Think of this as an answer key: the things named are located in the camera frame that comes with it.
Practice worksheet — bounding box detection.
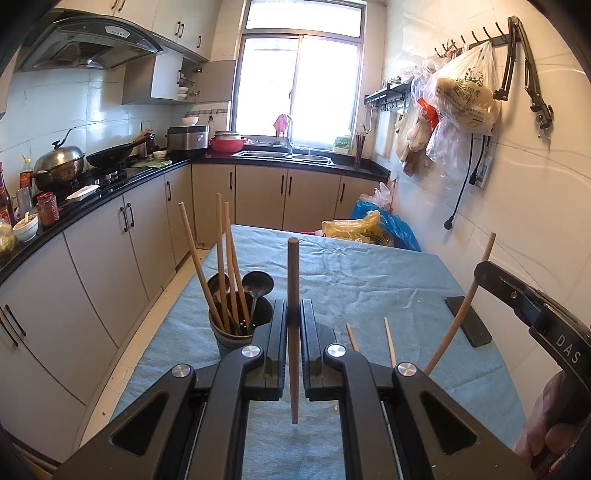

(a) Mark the light wooden chopstick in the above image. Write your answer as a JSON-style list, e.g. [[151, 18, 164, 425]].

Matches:
[[423, 232, 498, 376]]

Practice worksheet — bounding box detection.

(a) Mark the dark wooden chopstick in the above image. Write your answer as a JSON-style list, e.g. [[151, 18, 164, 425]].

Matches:
[[287, 237, 301, 425]]

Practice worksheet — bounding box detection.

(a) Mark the kitchen faucet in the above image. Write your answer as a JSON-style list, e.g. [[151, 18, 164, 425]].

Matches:
[[284, 114, 294, 155]]

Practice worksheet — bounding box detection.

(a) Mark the right hand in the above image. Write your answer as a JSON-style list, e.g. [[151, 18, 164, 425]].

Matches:
[[513, 372, 581, 465]]

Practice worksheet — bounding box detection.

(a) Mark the wooden chopstick on cloth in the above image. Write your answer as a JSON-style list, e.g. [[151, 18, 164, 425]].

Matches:
[[384, 316, 397, 369], [346, 322, 360, 352]]

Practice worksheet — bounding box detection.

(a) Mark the black smartphone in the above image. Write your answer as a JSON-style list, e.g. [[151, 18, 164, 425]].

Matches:
[[445, 296, 493, 348]]

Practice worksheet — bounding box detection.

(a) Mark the dark utensil holder cup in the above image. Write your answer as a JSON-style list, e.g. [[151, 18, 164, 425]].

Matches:
[[205, 271, 275, 359]]

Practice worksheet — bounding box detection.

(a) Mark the grey-blue table cloth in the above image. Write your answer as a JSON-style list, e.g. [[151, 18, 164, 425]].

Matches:
[[110, 223, 528, 480]]

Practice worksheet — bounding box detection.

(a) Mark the wooden chopstick in cup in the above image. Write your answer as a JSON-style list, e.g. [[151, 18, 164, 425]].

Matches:
[[178, 202, 222, 327], [216, 193, 229, 333], [223, 202, 252, 335]]

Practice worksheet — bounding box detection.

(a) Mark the dark ladle spoon in cup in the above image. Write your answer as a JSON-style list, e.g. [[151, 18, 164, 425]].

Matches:
[[242, 271, 274, 328]]

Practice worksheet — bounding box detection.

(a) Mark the blue plastic bag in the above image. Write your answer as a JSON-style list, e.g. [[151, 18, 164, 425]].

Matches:
[[349, 200, 422, 252]]

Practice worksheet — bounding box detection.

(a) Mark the yellow plastic bag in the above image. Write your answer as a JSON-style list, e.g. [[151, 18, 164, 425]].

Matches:
[[322, 210, 394, 246]]

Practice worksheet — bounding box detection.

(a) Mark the hanging white plastic bag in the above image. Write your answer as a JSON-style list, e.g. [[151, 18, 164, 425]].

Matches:
[[423, 43, 501, 135]]

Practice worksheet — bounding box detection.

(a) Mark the white small bowl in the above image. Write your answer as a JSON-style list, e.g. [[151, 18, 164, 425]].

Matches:
[[13, 213, 39, 243]]

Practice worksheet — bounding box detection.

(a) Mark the red lid jar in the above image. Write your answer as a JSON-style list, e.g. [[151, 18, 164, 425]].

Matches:
[[37, 192, 60, 227]]

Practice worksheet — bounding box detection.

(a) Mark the red basin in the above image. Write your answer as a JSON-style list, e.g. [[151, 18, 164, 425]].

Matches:
[[209, 137, 245, 155]]

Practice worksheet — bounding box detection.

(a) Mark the black wok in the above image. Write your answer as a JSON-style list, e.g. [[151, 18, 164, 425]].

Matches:
[[86, 132, 155, 170]]

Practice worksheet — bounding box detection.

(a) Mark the dark sauce bottle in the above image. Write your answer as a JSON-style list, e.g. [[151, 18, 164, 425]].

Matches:
[[0, 162, 16, 226]]

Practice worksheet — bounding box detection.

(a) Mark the steel pot with lid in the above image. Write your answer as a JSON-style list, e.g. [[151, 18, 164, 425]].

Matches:
[[32, 129, 85, 192]]

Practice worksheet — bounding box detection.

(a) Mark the pink cloth on faucet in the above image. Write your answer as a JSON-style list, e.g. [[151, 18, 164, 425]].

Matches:
[[273, 114, 288, 137]]

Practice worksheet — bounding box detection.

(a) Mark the range hood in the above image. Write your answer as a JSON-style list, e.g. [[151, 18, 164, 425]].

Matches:
[[16, 9, 162, 72]]

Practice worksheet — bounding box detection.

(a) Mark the black power cable plug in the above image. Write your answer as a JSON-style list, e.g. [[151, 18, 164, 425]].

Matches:
[[444, 135, 474, 231]]

